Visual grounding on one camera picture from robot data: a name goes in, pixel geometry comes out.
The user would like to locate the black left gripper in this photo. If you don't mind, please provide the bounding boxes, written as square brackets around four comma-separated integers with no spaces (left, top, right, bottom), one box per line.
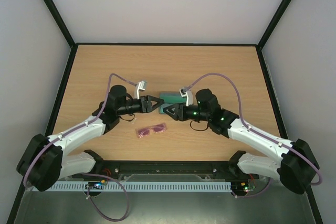
[117,95,164,115]

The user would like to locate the grey glasses case green lining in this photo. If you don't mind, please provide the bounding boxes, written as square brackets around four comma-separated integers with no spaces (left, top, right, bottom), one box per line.
[159,91,186,114]

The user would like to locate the pink transparent sunglasses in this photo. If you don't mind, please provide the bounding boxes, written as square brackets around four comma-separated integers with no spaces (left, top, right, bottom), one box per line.
[135,123,167,138]

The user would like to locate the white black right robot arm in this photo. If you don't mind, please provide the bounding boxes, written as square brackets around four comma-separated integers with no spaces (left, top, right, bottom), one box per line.
[163,89,320,195]

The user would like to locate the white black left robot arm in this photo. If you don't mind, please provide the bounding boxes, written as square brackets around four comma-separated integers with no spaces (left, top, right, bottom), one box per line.
[16,85,164,191]

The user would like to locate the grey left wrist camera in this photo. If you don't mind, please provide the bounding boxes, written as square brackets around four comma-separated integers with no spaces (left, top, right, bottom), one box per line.
[134,80,147,99]

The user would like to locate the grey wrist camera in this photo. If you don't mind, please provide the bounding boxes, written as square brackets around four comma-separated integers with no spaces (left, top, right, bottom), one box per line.
[134,80,147,99]
[179,87,194,106]

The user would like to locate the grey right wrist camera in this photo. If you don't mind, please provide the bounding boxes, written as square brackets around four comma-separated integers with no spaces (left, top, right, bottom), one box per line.
[179,87,194,106]

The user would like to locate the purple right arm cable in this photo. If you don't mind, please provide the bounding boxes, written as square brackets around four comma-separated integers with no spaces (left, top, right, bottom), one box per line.
[186,73,323,199]

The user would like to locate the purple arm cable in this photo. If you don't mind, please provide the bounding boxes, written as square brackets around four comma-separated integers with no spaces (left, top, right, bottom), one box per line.
[186,73,323,199]
[23,73,140,222]

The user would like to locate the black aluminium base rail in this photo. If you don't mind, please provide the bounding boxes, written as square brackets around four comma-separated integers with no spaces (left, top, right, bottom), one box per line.
[100,161,238,182]

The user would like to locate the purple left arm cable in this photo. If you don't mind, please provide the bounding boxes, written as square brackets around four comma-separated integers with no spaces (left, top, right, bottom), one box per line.
[23,73,140,222]

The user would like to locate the black enclosure frame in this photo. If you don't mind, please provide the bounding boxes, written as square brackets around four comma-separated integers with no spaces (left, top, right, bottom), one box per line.
[7,0,323,223]

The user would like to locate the light blue slotted cable duct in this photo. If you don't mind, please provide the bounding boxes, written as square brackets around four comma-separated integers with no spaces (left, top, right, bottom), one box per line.
[48,181,232,193]

